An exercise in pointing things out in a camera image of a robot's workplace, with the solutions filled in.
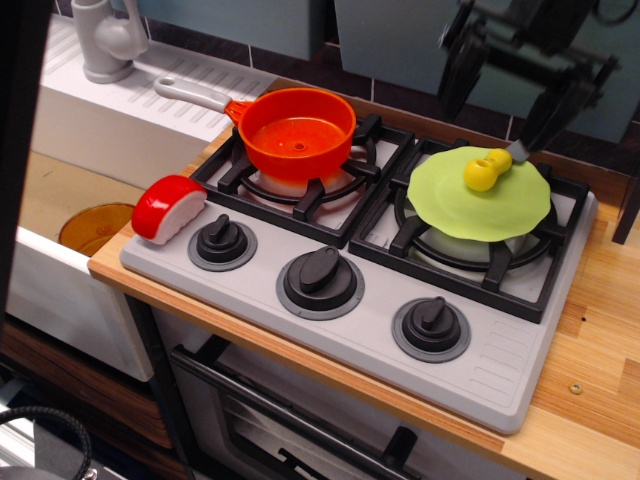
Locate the left black burner grate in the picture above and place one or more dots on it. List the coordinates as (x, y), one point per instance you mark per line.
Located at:
(326, 210)

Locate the light green round cloth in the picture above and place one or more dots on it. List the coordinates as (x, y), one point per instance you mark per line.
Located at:
(517, 203)

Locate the toy oven door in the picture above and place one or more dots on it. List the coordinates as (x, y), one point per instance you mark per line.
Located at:
(267, 421)

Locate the right black stove knob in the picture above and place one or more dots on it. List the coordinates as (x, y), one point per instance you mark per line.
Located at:
(431, 330)

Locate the left black stove knob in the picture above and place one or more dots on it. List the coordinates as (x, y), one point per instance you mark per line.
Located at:
(222, 245)

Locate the yellow handled toy spatula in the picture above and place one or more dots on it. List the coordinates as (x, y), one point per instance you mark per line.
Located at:
(482, 174)

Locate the grey toy faucet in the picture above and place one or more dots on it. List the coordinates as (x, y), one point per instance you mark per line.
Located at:
(109, 45)

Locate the black stove knob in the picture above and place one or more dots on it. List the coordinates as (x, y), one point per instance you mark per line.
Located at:
(222, 245)
(321, 285)
(431, 330)

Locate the white toy sink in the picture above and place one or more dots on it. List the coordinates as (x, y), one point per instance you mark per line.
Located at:
(95, 144)

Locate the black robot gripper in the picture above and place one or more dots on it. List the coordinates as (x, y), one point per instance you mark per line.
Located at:
(481, 33)

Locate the right black burner grate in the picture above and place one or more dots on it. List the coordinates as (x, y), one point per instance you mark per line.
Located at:
(529, 276)

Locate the teal cabinet box left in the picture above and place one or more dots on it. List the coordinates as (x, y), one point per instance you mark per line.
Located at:
(291, 28)

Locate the amber plastic bowl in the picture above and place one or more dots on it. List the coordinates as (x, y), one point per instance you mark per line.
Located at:
(89, 230)

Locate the middle black stove knob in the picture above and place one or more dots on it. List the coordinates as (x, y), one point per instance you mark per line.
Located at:
(321, 285)

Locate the grey toy stove top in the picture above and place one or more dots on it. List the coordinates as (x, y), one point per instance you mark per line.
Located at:
(491, 383)

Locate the black burner grate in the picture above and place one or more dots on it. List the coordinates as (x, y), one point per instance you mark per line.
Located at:
(326, 210)
(529, 276)

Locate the orange toy saucepan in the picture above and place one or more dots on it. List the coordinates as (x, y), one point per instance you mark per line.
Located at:
(292, 135)

